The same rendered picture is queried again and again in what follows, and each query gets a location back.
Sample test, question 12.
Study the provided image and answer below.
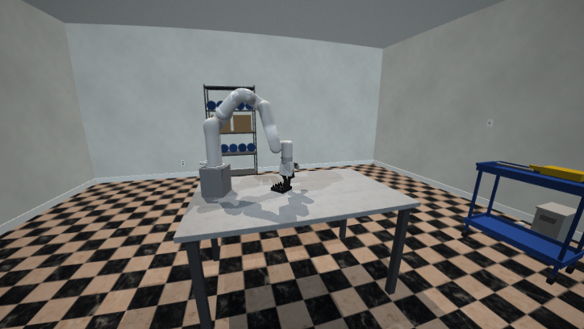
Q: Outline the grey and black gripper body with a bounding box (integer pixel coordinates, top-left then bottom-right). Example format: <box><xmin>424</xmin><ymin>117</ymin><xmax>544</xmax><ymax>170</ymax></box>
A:
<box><xmin>279</xmin><ymin>160</ymin><xmax>294</xmax><ymax>177</ymax></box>

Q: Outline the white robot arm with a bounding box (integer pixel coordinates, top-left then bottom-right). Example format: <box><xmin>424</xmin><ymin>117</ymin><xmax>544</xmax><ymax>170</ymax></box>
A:
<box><xmin>200</xmin><ymin>88</ymin><xmax>293</xmax><ymax>169</ymax></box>

